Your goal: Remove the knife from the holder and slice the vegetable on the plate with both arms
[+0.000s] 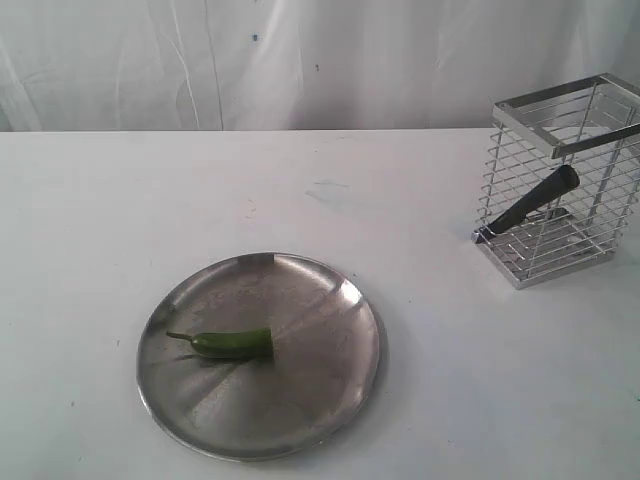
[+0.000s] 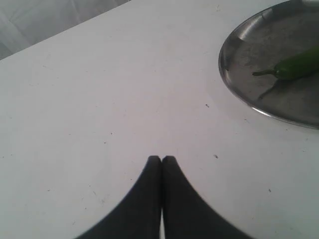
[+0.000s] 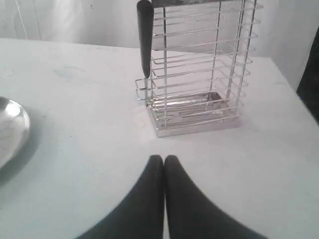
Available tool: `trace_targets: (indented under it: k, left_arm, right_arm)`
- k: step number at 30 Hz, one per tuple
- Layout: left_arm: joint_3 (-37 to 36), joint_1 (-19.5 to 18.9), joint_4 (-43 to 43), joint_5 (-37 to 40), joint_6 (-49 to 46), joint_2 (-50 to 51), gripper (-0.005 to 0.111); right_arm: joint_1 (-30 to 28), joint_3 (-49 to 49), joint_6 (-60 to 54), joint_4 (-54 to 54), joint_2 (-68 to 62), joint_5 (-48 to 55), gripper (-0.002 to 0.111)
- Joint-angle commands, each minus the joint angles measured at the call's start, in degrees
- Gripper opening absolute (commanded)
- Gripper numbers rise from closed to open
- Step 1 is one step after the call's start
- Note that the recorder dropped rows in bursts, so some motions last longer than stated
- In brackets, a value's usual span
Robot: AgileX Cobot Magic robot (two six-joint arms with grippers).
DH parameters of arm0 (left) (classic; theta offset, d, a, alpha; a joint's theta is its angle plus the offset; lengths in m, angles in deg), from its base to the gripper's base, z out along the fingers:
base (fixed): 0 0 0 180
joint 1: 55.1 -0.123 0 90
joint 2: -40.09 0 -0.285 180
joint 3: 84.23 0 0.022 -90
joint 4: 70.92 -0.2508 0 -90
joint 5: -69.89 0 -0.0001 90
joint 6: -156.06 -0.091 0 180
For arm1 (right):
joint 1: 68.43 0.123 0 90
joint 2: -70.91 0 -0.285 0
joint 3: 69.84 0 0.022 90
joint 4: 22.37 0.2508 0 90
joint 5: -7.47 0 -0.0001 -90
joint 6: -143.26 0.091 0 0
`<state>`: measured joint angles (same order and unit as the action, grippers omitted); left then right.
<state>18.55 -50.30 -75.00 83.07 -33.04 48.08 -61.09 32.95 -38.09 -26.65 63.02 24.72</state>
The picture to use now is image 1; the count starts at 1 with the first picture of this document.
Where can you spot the dark green vegetable piece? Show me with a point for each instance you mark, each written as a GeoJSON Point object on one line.
{"type": "Point", "coordinates": [245, 345]}

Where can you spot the black kitchen knife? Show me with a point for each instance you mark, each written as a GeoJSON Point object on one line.
{"type": "Point", "coordinates": [563, 180]}

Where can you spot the round stainless steel plate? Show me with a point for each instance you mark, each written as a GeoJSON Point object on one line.
{"type": "Point", "coordinates": [326, 351]}

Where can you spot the white backdrop curtain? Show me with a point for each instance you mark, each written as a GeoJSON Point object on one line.
{"type": "Point", "coordinates": [277, 65]}

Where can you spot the chrome wire utensil holder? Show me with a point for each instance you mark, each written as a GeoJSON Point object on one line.
{"type": "Point", "coordinates": [591, 124]}

